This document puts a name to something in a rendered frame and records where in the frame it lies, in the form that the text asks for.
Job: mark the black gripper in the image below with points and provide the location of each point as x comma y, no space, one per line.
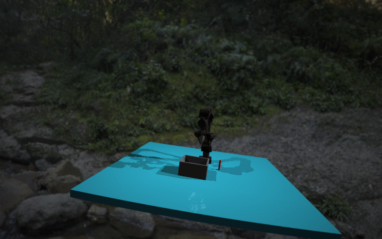
210,136

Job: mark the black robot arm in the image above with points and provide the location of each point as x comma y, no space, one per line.
206,117

